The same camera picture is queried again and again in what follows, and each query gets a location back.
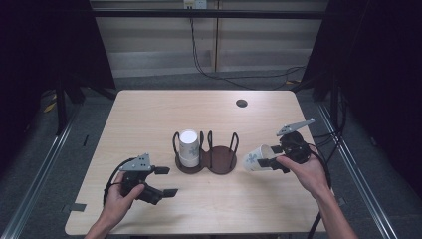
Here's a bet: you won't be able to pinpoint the person's left hand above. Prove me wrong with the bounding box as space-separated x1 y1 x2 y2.
103 172 146 227

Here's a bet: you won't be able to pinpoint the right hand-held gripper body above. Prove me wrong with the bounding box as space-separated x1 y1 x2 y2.
276 118 317 165

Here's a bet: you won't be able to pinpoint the black floor cable bundle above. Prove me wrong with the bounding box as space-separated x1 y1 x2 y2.
312 94 349 167

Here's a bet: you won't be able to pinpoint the white paper cup blue flowers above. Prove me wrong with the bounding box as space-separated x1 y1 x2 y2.
178 128 201 168
242 143 283 173

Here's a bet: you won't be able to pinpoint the black horizontal bar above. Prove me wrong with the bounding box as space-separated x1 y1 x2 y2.
91 8 326 20

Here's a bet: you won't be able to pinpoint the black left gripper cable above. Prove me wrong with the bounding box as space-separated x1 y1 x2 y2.
103 156 134 207

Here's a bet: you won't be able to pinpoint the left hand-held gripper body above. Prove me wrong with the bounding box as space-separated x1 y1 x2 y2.
118 152 165 206

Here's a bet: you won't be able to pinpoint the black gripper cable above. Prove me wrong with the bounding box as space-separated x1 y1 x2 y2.
103 156 134 207
306 142 333 239

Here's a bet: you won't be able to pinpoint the metal floor rail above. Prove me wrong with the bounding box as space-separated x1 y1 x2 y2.
0 99 84 239
315 102 399 239

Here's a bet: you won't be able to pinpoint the person's right hand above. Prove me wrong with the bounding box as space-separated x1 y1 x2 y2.
276 147 331 200

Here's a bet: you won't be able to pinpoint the black metal stand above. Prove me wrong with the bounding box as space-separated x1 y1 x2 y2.
328 74 341 128
54 74 86 136

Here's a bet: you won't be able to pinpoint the dark brown wire cup holder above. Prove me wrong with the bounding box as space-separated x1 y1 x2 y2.
172 129 240 176

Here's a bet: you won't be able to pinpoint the white power outlet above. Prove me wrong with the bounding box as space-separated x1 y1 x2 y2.
183 0 208 10

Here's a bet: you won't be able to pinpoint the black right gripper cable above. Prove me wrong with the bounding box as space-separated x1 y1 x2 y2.
306 142 333 239

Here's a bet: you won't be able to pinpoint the black wall cable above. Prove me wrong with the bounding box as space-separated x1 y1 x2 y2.
189 17 307 92

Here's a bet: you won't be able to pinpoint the black curtain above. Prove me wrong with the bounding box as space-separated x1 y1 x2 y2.
0 0 116 170
303 0 422 198

